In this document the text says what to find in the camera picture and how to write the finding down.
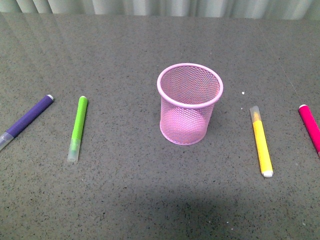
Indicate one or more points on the purple marker pen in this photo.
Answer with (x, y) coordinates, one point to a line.
(25, 120)

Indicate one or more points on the pink mesh metal cup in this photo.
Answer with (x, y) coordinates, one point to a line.
(188, 94)

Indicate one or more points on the green marker pen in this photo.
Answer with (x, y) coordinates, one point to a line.
(76, 137)

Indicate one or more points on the yellow marker pen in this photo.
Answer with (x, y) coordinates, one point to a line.
(265, 163)

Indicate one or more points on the pink marker pen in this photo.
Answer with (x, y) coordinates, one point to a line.
(311, 126)

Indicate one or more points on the white pleated curtain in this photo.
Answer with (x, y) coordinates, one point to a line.
(248, 9)

